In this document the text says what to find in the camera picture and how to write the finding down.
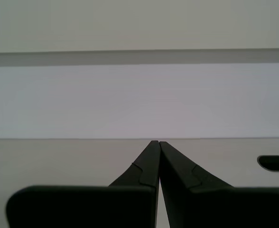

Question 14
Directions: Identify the dark oval table hole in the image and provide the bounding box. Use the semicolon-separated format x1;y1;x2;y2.
257;155;279;172

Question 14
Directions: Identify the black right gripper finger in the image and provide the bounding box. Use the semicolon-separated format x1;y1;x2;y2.
159;141;279;228
6;140;160;228

